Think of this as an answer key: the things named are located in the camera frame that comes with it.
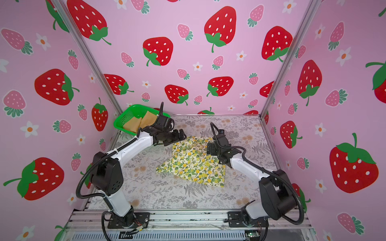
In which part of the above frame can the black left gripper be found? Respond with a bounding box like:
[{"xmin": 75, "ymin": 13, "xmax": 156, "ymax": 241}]
[{"xmin": 162, "ymin": 129, "xmax": 188, "ymax": 146}]

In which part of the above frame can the lemon print skirt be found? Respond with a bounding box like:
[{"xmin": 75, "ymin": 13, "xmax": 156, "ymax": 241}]
[{"xmin": 156, "ymin": 137, "xmax": 226, "ymax": 187}]

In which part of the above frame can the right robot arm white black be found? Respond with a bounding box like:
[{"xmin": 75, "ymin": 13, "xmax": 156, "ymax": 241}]
[{"xmin": 207, "ymin": 134, "xmax": 304, "ymax": 226}]

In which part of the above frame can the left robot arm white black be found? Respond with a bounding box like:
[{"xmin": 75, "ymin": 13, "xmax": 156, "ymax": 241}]
[{"xmin": 90, "ymin": 114, "xmax": 187, "ymax": 218}]

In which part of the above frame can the tan folded skirt in basket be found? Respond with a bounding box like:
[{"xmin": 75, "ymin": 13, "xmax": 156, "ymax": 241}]
[{"xmin": 123, "ymin": 111, "xmax": 157, "ymax": 133}]

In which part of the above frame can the green plastic basket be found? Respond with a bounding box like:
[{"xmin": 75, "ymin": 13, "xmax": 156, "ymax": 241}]
[{"xmin": 114, "ymin": 104, "xmax": 160, "ymax": 136}]

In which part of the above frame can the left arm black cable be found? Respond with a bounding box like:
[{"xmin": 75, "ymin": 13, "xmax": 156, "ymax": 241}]
[{"xmin": 75, "ymin": 101, "xmax": 165, "ymax": 199}]

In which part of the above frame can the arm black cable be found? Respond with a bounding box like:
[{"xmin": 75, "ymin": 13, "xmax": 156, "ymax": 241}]
[
  {"xmin": 209, "ymin": 122, "xmax": 305, "ymax": 226},
  {"xmin": 75, "ymin": 101, "xmax": 165, "ymax": 199}
]

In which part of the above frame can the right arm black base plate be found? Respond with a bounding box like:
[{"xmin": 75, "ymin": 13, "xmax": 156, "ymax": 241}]
[{"xmin": 224, "ymin": 211, "xmax": 269, "ymax": 228}]

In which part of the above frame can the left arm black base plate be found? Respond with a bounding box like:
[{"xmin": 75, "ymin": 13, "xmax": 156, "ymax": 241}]
[{"xmin": 105, "ymin": 212, "xmax": 150, "ymax": 230}]

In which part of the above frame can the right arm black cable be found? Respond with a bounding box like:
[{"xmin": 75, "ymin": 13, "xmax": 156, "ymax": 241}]
[{"xmin": 209, "ymin": 122, "xmax": 305, "ymax": 226}]

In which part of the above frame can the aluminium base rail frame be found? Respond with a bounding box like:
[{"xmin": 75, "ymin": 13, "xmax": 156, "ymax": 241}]
[{"xmin": 55, "ymin": 209, "xmax": 317, "ymax": 241}]

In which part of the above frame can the aluminium corner post right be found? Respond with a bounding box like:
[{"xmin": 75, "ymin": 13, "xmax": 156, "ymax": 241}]
[{"xmin": 260, "ymin": 0, "xmax": 322, "ymax": 119}]

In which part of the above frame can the aluminium corner post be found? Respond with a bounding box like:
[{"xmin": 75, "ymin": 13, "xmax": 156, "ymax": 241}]
[
  {"xmin": 260, "ymin": 0, "xmax": 322, "ymax": 119},
  {"xmin": 53, "ymin": 1, "xmax": 123, "ymax": 114}
]

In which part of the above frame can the aluminium corner post left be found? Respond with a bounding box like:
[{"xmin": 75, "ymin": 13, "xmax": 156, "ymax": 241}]
[{"xmin": 53, "ymin": 1, "xmax": 123, "ymax": 114}]

